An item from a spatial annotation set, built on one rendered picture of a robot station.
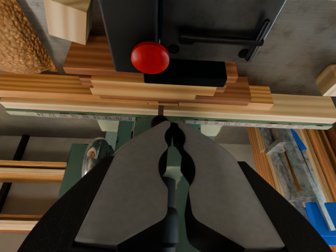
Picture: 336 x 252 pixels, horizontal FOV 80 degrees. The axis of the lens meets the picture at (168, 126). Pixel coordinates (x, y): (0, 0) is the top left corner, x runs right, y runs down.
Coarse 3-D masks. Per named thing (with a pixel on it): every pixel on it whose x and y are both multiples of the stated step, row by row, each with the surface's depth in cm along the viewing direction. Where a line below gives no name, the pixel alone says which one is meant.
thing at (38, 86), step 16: (0, 80) 34; (16, 80) 34; (32, 80) 34; (48, 80) 34; (64, 80) 35; (0, 96) 34; (16, 96) 34; (32, 96) 34; (48, 96) 34; (64, 96) 34; (80, 96) 34; (96, 96) 34; (256, 96) 35
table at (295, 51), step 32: (32, 0) 24; (96, 0) 24; (288, 0) 23; (320, 0) 23; (96, 32) 28; (288, 32) 27; (320, 32) 27; (256, 64) 32; (288, 64) 32; (320, 64) 32
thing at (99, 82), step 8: (96, 80) 26; (104, 80) 26; (112, 80) 26; (120, 80) 26; (128, 80) 26; (136, 80) 26; (96, 88) 27; (104, 88) 27; (112, 88) 27; (120, 88) 27; (128, 88) 27; (136, 88) 27; (144, 88) 27; (152, 88) 27; (160, 88) 27; (168, 88) 27; (176, 88) 27; (184, 88) 27; (192, 88) 27; (200, 88) 27; (208, 88) 27
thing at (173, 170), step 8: (136, 120) 27; (144, 120) 27; (176, 120) 27; (184, 120) 28; (136, 128) 26; (144, 128) 26; (168, 152) 25; (176, 152) 25; (168, 160) 25; (176, 160) 25; (168, 168) 25; (176, 168) 25; (168, 176) 28; (176, 176) 28; (176, 184) 32
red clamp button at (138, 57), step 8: (136, 48) 15; (144, 48) 15; (152, 48) 15; (160, 48) 15; (136, 56) 15; (144, 56) 15; (152, 56) 15; (160, 56) 15; (168, 56) 16; (136, 64) 16; (144, 64) 16; (152, 64) 16; (160, 64) 16; (144, 72) 17; (152, 72) 17
